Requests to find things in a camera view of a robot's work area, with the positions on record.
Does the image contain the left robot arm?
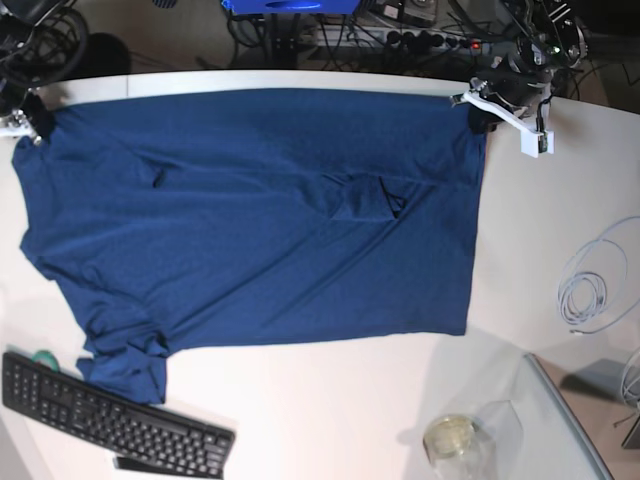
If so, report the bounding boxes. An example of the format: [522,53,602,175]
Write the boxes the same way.
[450,1,587,158]

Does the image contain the blue long-sleeve t-shirt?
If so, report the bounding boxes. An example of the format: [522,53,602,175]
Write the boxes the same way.
[12,89,487,404]

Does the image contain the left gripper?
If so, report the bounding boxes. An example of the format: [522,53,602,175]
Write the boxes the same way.
[449,63,554,158]

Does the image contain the green tape roll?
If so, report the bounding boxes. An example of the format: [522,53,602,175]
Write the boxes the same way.
[31,350,60,372]

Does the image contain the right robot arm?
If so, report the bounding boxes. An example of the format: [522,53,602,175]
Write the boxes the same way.
[1,1,89,145]

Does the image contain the coiled white cable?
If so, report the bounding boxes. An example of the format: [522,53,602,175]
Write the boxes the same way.
[556,215,640,337]

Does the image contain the white power strip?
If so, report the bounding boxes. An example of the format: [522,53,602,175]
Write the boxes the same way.
[303,24,493,56]

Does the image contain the black computer keyboard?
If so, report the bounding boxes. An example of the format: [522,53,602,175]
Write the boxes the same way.
[1,352,235,479]

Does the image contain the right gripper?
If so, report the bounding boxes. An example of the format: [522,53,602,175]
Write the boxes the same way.
[0,89,55,146]

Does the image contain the blue box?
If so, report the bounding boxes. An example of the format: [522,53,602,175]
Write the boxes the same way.
[221,0,360,15]

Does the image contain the clear glass jar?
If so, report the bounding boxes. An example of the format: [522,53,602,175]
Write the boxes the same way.
[423,400,524,480]

